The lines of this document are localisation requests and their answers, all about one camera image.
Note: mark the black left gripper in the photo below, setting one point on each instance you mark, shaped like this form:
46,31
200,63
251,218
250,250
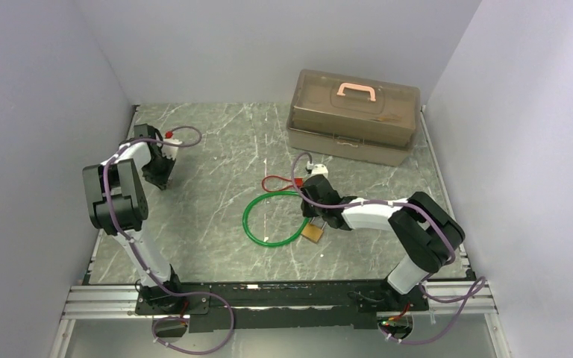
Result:
161,181

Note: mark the brass padlock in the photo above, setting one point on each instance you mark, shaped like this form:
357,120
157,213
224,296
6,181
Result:
312,232

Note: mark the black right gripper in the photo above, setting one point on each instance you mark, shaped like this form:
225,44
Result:
307,212

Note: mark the red cable lock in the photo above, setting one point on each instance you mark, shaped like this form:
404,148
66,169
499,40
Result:
276,183

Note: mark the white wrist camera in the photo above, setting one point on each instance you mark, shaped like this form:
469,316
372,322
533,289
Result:
171,146
316,169

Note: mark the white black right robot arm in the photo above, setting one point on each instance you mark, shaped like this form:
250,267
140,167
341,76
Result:
427,233

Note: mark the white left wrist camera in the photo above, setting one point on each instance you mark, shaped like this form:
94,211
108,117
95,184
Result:
171,146

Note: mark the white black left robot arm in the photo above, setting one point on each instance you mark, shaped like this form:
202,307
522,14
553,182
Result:
117,204

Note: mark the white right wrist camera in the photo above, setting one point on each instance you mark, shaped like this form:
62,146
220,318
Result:
316,169

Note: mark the beige plastic toolbox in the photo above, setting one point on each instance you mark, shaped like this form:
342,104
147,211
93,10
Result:
354,118

